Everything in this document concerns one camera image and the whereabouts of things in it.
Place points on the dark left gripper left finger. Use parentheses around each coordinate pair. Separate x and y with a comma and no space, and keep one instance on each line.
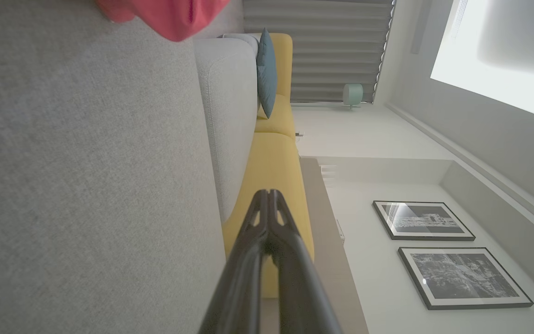
(239,287)

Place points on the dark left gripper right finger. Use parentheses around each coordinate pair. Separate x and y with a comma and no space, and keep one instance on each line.
(301,292)

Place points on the red garment with white trim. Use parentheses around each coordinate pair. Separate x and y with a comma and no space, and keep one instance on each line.
(169,16)

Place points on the beige wooden side board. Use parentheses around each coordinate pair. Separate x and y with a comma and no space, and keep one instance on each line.
(332,260)

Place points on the yellow sofa section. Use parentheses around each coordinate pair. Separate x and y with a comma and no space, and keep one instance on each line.
(274,167)

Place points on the small black framed picture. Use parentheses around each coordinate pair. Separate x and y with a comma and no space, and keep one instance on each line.
(422,220)

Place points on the large black framed picture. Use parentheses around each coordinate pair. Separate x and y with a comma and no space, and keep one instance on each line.
(464,278)

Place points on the pale green lamp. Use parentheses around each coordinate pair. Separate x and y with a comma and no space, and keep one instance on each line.
(352,93)

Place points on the blue throw pillow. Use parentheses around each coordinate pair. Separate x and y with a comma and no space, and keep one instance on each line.
(267,74)

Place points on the grey pleated curtain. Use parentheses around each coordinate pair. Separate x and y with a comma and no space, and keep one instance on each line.
(332,46)

